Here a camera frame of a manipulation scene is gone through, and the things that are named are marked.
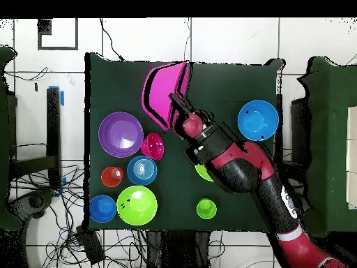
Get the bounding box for large pink plastic bowl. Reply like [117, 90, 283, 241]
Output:
[141, 60, 192, 131]

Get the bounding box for green plastic cup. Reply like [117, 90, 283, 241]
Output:
[196, 198, 218, 221]

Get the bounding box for small crimson plastic bowl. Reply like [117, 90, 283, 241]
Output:
[140, 132, 165, 162]

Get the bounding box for dark green tablecloth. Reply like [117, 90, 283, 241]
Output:
[84, 52, 285, 232]

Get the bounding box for green plastic bowl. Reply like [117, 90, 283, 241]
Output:
[194, 163, 215, 183]
[116, 185, 158, 226]

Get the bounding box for large light blue bowl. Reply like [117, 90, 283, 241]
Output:
[237, 99, 280, 142]

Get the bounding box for wide purple plastic bowl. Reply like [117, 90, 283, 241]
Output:
[98, 111, 144, 159]

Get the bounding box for blue straight-sided bowl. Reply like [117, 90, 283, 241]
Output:
[126, 155, 158, 186]

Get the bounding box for orange plastic cup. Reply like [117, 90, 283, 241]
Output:
[100, 166, 125, 188]

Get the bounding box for small dark blue bowl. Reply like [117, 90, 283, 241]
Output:
[89, 194, 117, 224]

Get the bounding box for black metal stand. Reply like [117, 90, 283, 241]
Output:
[8, 86, 63, 191]

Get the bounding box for neighbouring green covered table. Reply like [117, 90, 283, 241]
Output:
[296, 55, 357, 238]
[0, 45, 22, 232]

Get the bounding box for black power box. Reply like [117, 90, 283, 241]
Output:
[76, 225, 106, 265]

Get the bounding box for white box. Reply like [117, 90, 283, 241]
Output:
[345, 105, 357, 210]

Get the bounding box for black camera cable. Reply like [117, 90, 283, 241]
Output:
[99, 18, 126, 61]

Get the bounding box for black square floor frame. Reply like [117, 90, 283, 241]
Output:
[37, 18, 79, 51]

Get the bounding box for tangle of black cables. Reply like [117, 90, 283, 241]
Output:
[10, 164, 147, 268]

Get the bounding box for black pedestal leg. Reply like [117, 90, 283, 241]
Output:
[8, 189, 54, 221]

